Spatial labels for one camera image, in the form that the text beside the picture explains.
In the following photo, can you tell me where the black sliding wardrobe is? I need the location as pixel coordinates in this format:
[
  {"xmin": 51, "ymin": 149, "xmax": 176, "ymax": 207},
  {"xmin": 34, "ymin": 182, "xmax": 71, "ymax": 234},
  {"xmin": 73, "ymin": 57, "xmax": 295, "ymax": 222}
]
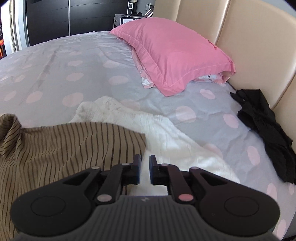
[{"xmin": 26, "ymin": 0, "xmax": 128, "ymax": 46}]

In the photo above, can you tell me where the patterned pillow under pink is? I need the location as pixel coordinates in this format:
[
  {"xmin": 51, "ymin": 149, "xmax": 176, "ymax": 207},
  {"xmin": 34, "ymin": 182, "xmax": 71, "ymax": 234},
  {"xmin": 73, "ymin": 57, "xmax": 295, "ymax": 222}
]
[{"xmin": 132, "ymin": 48, "xmax": 231, "ymax": 89}]

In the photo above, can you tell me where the white crumpled garment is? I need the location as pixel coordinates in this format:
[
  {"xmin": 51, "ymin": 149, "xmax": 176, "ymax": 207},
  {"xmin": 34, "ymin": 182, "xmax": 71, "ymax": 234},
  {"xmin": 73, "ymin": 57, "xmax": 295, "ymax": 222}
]
[{"xmin": 72, "ymin": 96, "xmax": 240, "ymax": 196}]

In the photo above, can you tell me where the grey pink-dotted bed sheet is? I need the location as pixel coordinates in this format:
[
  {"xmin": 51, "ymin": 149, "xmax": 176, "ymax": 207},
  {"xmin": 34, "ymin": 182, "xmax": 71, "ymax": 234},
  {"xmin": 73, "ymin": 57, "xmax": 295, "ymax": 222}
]
[{"xmin": 1, "ymin": 32, "xmax": 295, "ymax": 238}]

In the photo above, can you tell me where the black garment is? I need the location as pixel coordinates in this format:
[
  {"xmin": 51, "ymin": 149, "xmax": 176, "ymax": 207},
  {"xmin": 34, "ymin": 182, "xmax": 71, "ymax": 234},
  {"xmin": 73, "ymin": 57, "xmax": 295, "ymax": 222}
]
[{"xmin": 230, "ymin": 89, "xmax": 295, "ymax": 184}]

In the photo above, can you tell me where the white bedside table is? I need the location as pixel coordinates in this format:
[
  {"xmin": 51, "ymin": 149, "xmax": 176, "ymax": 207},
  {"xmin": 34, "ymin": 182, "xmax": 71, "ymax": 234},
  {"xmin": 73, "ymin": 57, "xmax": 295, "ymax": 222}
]
[{"xmin": 113, "ymin": 14, "xmax": 143, "ymax": 28}]

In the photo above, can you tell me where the brown striped shirt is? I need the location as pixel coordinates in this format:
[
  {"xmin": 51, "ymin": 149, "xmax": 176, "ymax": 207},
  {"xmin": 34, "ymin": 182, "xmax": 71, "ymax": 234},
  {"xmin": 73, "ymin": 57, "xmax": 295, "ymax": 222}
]
[{"xmin": 1, "ymin": 114, "xmax": 146, "ymax": 240}]

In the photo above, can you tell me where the beige padded headboard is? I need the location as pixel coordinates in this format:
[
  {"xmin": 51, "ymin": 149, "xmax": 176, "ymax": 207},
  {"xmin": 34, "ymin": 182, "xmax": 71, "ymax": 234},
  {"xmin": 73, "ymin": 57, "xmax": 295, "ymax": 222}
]
[{"xmin": 154, "ymin": 1, "xmax": 295, "ymax": 138}]

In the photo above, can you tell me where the white narrow shelf ladder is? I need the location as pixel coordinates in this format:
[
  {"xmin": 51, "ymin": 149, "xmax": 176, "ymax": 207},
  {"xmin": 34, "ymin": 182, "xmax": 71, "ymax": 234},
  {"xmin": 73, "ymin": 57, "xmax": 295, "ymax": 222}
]
[{"xmin": 127, "ymin": 0, "xmax": 138, "ymax": 15}]

